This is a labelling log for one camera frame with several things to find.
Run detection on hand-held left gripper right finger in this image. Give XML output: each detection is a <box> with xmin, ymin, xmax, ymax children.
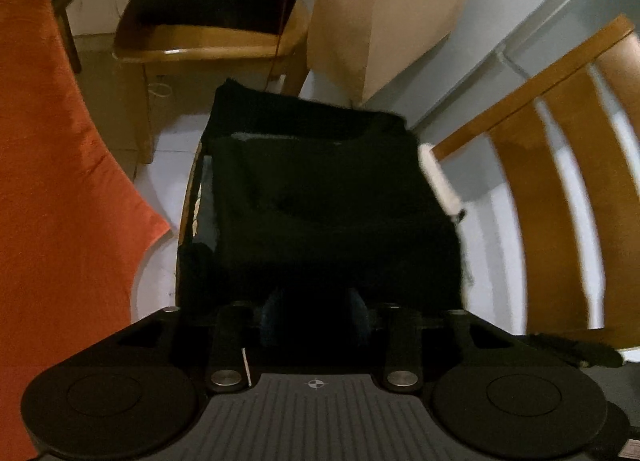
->
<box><xmin>347</xmin><ymin>288</ymin><xmax>516</xmax><ymax>394</ymax></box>

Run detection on black clothes pile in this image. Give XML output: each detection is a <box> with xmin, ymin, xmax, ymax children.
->
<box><xmin>176</xmin><ymin>78</ymin><xmax>418</xmax><ymax>314</ymax></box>

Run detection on brown cardboard box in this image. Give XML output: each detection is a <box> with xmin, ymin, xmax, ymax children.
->
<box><xmin>306</xmin><ymin>0</ymin><xmax>482</xmax><ymax>104</ymax></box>

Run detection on wooden chair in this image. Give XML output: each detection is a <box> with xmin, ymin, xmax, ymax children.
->
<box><xmin>175</xmin><ymin>15</ymin><xmax>640</xmax><ymax>342</ymax></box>
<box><xmin>112</xmin><ymin>1</ymin><xmax>313</xmax><ymax>164</ymax></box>

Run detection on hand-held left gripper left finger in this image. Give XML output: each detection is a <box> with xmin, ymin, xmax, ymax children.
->
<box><xmin>117</xmin><ymin>288</ymin><xmax>288</xmax><ymax>394</ymax></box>

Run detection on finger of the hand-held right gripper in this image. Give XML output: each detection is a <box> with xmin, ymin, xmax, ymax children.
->
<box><xmin>520</xmin><ymin>332</ymin><xmax>625</xmax><ymax>369</ymax></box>

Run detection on orange patterned mat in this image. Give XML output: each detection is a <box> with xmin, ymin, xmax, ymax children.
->
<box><xmin>0</xmin><ymin>0</ymin><xmax>173</xmax><ymax>461</ymax></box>

